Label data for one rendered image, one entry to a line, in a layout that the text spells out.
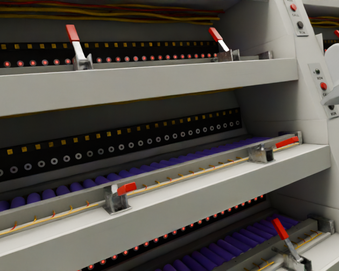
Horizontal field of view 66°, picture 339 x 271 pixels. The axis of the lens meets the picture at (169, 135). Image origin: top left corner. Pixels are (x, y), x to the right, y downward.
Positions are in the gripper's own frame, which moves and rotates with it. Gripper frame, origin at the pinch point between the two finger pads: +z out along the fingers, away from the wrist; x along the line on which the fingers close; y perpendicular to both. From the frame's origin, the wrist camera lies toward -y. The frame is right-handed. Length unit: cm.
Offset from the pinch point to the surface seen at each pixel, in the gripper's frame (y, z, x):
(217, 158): 1.8, 18.5, 7.2
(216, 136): 9.8, 29.6, -3.6
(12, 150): 14.5, 27.0, 37.6
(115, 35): 38.1, 25.4, 13.3
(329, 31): 40, 26, -73
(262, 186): -5.3, 16.1, 3.3
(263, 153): -0.4, 14.8, 0.9
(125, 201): -1.1, 14.9, 25.8
